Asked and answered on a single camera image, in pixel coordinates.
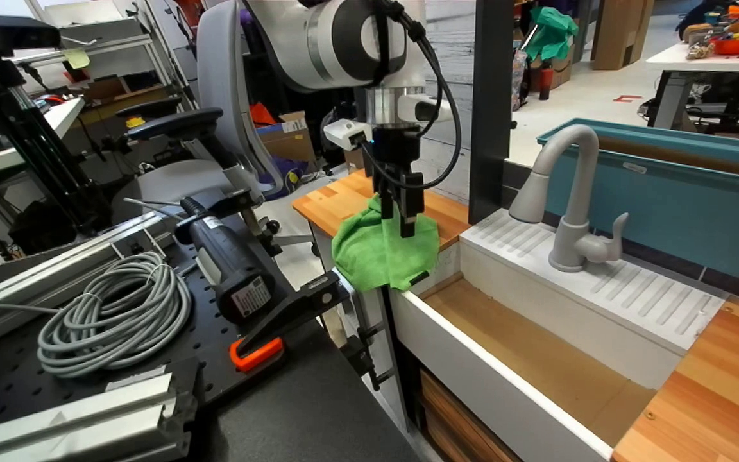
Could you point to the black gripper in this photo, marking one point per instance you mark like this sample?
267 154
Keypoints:
395 148

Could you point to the green cloth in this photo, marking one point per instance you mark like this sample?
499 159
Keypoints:
378 251

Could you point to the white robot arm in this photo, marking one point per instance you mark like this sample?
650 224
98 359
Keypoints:
334 41

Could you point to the wooden top toy kitchen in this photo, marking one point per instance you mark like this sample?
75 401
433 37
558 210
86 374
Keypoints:
334 206

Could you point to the white toy sink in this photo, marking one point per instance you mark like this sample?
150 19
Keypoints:
507 265

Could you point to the small cardboard box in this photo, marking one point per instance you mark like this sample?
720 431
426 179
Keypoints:
289 138

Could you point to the black vertical pillar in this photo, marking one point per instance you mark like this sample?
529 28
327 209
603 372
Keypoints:
492 111

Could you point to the black box with label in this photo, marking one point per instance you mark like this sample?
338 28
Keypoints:
231 265

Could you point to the grey toy faucet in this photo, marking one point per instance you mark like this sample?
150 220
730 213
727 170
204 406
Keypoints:
571 238

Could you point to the grey office chair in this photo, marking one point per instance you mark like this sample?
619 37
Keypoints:
218 86

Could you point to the black perforated table board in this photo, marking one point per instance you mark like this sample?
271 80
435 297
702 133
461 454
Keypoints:
216 410

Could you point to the tall cardboard box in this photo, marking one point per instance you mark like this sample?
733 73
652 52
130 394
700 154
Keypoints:
621 28

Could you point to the teal storage bin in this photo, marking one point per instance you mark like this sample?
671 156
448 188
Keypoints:
685 206

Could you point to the white background table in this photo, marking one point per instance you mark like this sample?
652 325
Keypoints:
685 64

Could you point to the silver aluminium extrusion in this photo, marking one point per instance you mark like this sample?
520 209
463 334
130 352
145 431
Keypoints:
62 259
62 423

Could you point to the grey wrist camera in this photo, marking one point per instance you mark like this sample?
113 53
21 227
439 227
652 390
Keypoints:
344 133

